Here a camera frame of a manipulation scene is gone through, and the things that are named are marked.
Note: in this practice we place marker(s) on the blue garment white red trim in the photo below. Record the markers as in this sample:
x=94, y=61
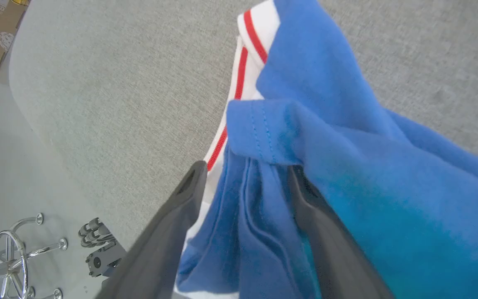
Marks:
x=388, y=187

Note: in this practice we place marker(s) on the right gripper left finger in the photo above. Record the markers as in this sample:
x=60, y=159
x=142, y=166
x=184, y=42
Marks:
x=160, y=249

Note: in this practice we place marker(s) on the chrome stool base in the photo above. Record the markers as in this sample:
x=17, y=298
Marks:
x=8, y=257

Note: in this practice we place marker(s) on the grey fabric sofa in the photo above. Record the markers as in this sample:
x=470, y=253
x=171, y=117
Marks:
x=118, y=83

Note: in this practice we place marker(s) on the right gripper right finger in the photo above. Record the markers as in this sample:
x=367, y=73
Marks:
x=338, y=257

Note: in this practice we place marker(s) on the dark grey mechanical part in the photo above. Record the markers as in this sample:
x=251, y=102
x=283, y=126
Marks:
x=102, y=253

